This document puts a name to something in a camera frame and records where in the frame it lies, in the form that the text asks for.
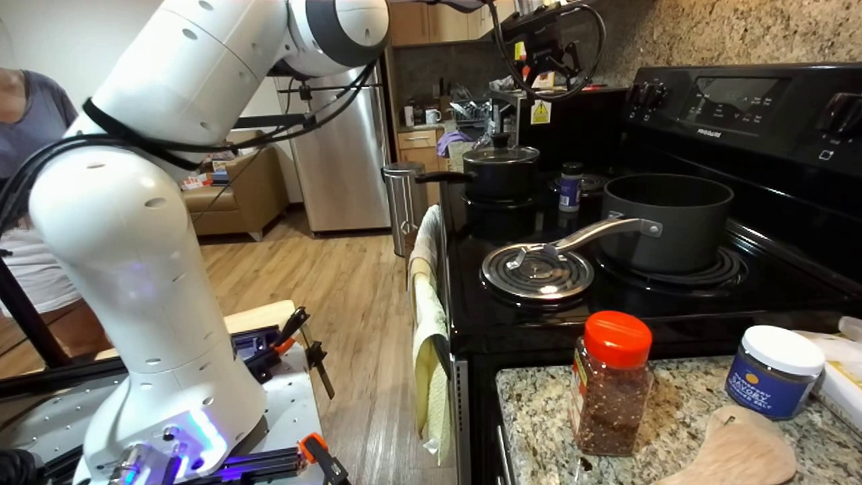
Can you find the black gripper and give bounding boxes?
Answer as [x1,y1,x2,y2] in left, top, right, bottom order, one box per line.
[499,3,587,104]

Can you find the black electric stove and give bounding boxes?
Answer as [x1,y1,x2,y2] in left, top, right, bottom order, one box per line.
[447,61,862,485]

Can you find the blue jar white lid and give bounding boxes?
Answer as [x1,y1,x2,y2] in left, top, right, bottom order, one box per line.
[721,324,828,424]

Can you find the black appliance yellow sticker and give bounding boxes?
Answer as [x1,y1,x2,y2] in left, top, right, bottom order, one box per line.
[515,86,630,173]

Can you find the small blue-labelled bottle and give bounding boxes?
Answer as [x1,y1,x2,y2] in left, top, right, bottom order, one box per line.
[559,160,587,214]

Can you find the wooden upper cabinet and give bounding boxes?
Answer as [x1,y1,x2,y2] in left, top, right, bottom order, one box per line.
[386,0,506,48]

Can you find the steel trash can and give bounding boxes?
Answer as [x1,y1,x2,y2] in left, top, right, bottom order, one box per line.
[382,161,425,261]

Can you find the stainless steel fridge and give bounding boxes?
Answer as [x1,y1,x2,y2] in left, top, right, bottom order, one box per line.
[292,75,396,234]

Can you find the pale yellow dish towel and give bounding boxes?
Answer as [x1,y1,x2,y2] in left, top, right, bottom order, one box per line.
[406,203,455,467]

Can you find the red-capped spice jar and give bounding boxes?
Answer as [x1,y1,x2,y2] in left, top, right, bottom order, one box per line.
[571,308,655,457]

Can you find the brown sofa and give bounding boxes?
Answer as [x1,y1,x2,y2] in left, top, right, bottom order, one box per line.
[179,142,289,242]

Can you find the orange black bar clamp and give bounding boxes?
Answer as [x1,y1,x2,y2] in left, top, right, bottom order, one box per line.
[223,430,352,485]
[245,305,336,399]

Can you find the wooden spatula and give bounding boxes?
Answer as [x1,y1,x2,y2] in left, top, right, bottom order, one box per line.
[658,402,801,485]

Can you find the white plastic container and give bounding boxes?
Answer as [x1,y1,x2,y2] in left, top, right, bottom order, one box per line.
[805,312,862,433]

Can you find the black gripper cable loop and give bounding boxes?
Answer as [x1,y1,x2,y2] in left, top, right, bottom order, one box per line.
[482,0,612,103]

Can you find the small black long-handled pot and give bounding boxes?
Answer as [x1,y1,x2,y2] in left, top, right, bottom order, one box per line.
[412,142,544,207]

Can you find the large grey metal-handled pot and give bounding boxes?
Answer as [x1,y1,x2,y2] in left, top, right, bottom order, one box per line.
[536,169,735,278]

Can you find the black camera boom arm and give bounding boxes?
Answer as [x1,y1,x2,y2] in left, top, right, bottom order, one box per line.
[227,111,313,135]

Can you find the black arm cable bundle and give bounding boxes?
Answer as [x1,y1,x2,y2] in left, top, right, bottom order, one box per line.
[0,60,381,238]

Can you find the black metal stand frame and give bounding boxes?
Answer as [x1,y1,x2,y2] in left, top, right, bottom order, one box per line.
[0,255,130,399]

